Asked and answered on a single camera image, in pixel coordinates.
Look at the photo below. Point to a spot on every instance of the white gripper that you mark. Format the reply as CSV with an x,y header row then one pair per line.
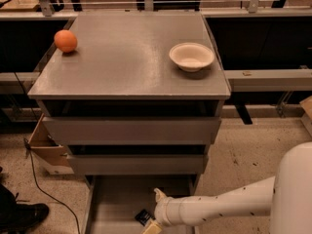
x,y
163,210

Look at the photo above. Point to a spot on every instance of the dark blue rxbar wrapper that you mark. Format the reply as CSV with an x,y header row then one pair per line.
x,y
143,217

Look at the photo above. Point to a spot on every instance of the grey open bottom drawer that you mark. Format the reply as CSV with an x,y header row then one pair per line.
x,y
115,200

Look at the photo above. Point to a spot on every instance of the grey middle drawer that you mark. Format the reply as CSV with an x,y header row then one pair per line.
x,y
134,165

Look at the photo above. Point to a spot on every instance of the grey top drawer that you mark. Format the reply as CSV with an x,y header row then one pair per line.
x,y
132,131

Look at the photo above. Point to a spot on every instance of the grey drawer cabinet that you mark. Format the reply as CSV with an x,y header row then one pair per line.
x,y
122,69

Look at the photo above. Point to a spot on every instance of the brown cardboard box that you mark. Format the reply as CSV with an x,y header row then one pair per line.
x,y
51,156

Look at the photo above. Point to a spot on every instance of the black shoe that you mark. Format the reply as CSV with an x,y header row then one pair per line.
x,y
16,217

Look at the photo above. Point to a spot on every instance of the white paper bowl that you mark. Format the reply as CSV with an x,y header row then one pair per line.
x,y
191,57

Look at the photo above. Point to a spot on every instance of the orange fruit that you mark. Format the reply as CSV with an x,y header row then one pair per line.
x,y
66,41

